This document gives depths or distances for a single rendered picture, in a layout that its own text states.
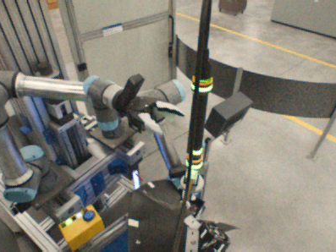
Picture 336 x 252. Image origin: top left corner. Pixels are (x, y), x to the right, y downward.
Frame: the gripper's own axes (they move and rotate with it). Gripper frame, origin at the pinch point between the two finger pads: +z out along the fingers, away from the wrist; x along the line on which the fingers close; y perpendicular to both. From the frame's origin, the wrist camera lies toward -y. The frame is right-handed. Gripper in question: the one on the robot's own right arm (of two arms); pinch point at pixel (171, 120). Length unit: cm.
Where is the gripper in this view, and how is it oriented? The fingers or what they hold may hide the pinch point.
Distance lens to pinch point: 65.9
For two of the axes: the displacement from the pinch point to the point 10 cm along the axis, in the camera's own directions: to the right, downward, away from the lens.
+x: -6.3, 5.1, -5.9
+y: 0.0, 7.6, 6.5
